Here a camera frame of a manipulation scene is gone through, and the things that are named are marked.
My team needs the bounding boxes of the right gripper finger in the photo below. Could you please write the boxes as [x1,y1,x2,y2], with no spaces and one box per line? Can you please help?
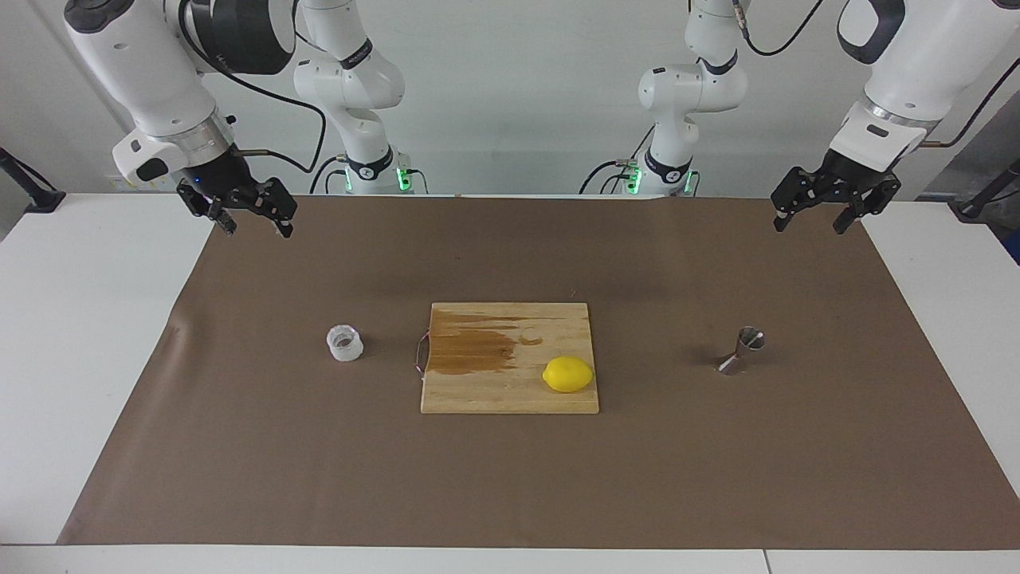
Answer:
[253,178,298,238]
[177,185,237,236]

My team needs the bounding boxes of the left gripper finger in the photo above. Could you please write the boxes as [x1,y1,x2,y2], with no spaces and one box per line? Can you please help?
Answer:
[833,182,903,236]
[771,166,830,234]

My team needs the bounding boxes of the steel jigger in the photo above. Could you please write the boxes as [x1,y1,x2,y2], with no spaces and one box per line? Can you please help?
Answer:
[715,326,767,375]

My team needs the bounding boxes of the small clear textured glass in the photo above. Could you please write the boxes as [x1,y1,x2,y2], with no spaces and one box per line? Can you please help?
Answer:
[326,323,365,364]

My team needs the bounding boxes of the black clamp stand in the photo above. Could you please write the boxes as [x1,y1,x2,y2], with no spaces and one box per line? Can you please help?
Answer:
[0,147,66,213]
[952,158,1020,222]

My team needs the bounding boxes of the yellow lemon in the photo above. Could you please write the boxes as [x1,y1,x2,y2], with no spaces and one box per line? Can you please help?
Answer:
[542,356,596,394]

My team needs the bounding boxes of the wooden cutting board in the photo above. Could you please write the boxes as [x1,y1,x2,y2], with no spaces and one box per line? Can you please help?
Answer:
[414,301,600,415]

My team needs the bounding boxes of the brown paper table mat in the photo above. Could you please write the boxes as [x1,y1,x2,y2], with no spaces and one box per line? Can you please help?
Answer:
[57,194,1020,551]

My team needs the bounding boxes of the black right base cables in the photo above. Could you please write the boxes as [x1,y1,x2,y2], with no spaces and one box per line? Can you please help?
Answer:
[309,155,431,195]

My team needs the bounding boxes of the black base cables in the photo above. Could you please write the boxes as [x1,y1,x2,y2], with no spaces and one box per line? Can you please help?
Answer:
[309,155,431,195]
[579,124,656,195]

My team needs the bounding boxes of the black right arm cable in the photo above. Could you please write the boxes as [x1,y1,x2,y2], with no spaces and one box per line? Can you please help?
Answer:
[179,0,329,175]

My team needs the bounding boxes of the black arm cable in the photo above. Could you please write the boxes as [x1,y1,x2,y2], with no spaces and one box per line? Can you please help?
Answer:
[733,0,1020,149]
[179,0,329,175]

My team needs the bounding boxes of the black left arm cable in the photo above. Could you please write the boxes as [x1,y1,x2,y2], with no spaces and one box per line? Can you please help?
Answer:
[733,0,1020,149]

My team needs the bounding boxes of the black left base cables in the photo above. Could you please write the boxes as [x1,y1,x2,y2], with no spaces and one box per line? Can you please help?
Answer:
[579,124,656,195]

